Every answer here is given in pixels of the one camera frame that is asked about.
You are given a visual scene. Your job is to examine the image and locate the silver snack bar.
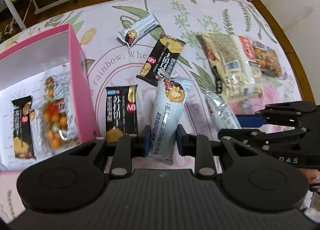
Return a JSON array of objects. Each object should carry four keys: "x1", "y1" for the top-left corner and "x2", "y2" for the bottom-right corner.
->
[
  {"x1": 205, "y1": 91, "x2": 241, "y2": 130},
  {"x1": 149, "y1": 72, "x2": 193, "y2": 166},
  {"x1": 117, "y1": 13, "x2": 159, "y2": 49}
]

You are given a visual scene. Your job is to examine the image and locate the black cracker pack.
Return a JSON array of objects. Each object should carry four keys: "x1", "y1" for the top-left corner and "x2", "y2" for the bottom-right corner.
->
[
  {"x1": 136, "y1": 34, "x2": 186, "y2": 86},
  {"x1": 105, "y1": 85, "x2": 138, "y2": 142}
]

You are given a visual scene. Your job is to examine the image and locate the beige noodle snack bag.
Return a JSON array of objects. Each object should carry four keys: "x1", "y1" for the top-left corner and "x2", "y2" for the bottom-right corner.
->
[{"x1": 198, "y1": 31, "x2": 263, "y2": 102}]

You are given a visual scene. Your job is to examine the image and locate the clear peanut bag small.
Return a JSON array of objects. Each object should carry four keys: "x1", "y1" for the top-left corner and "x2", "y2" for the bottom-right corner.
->
[{"x1": 252, "y1": 41, "x2": 283, "y2": 77}]

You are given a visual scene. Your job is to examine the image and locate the clear peanut bag red label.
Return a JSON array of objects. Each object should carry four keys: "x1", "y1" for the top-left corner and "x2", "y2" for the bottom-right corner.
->
[{"x1": 40, "y1": 66, "x2": 79, "y2": 155}]

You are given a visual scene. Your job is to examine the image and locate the silver snack bar top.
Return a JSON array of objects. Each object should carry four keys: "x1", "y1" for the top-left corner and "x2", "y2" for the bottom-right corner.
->
[{"x1": 117, "y1": 13, "x2": 159, "y2": 49}]

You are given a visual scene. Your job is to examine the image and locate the black cracker pack under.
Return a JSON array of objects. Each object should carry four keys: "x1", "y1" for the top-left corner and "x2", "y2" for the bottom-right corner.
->
[{"x1": 12, "y1": 95, "x2": 34, "y2": 159}]

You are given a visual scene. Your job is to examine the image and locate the person right hand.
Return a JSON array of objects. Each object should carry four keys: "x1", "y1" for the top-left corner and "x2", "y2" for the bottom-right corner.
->
[{"x1": 300, "y1": 169, "x2": 320, "y2": 192}]

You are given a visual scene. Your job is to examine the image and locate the floral bed sheet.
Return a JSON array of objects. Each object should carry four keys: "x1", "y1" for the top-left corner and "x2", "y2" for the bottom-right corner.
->
[{"x1": 0, "y1": 0, "x2": 320, "y2": 223}]

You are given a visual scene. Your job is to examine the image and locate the pink cardboard box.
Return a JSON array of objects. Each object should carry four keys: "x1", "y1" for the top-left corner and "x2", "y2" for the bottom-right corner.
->
[{"x1": 1, "y1": 24, "x2": 99, "y2": 172}]

